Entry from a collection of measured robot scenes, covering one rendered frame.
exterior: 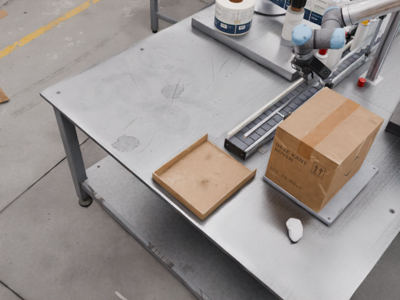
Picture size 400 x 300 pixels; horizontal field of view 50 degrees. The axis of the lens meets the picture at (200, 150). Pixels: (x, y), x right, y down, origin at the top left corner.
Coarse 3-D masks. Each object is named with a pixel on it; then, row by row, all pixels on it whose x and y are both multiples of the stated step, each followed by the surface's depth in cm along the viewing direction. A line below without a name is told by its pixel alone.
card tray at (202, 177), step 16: (192, 144) 171; (208, 144) 176; (176, 160) 168; (192, 160) 170; (208, 160) 170; (224, 160) 170; (160, 176) 163; (176, 176) 164; (192, 176) 164; (208, 176) 164; (224, 176) 165; (240, 176) 165; (176, 192) 154; (192, 192) 159; (208, 192) 159; (224, 192) 160; (192, 208) 152; (208, 208) 150
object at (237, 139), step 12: (348, 48) 219; (348, 60) 212; (336, 72) 205; (300, 84) 198; (288, 96) 191; (300, 96) 192; (276, 108) 186; (288, 108) 186; (252, 120) 180; (276, 120) 181; (240, 132) 175; (264, 132) 175; (240, 144) 170
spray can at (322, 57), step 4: (316, 52) 187; (320, 52) 184; (324, 52) 184; (316, 56) 186; (320, 56) 185; (324, 56) 185; (320, 60) 186; (324, 60) 186; (324, 64) 188; (316, 76) 192; (312, 80) 194; (308, 84) 197; (316, 84) 195
